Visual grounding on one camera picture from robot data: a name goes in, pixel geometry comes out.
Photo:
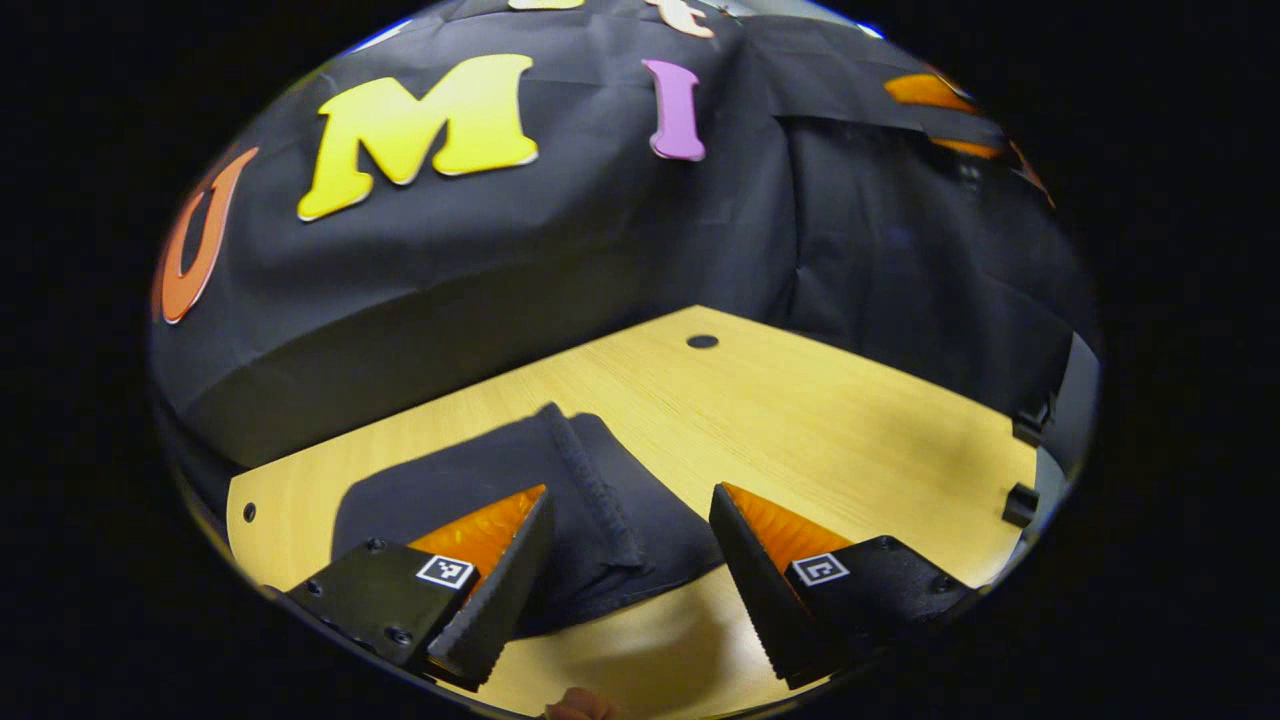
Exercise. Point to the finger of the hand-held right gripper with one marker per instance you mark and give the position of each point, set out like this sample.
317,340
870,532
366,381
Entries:
935,100
970,148

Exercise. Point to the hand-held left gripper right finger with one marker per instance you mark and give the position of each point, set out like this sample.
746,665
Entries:
760,600

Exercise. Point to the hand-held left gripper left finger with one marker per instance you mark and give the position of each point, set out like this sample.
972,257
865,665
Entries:
505,600

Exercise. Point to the black jeans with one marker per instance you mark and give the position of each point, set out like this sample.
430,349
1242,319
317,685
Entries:
620,500

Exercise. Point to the black table clamp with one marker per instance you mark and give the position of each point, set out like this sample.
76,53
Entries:
1033,422
1021,505

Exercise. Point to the black backdrop cloth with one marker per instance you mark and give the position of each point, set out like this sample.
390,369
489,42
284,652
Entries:
600,250

